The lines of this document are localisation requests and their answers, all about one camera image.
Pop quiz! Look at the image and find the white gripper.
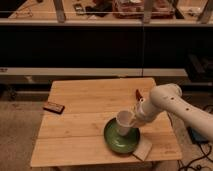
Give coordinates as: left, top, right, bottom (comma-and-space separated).
129, 99, 160, 128

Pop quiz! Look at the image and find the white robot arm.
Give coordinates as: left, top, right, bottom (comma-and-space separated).
130, 84, 213, 142

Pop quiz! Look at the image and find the green ceramic bowl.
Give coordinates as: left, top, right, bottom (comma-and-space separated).
104, 118, 140, 154

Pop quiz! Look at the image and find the black power adapter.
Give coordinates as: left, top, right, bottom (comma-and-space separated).
187, 127, 208, 144

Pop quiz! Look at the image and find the brown rectangular box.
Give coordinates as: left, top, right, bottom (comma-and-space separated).
43, 102, 65, 114

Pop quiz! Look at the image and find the red tray on shelf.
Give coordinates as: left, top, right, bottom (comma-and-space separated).
112, 0, 174, 19

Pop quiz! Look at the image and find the black device on shelf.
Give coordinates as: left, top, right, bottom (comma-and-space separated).
73, 3, 86, 15

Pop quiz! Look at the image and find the black cable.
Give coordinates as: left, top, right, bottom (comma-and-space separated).
176, 103, 213, 171

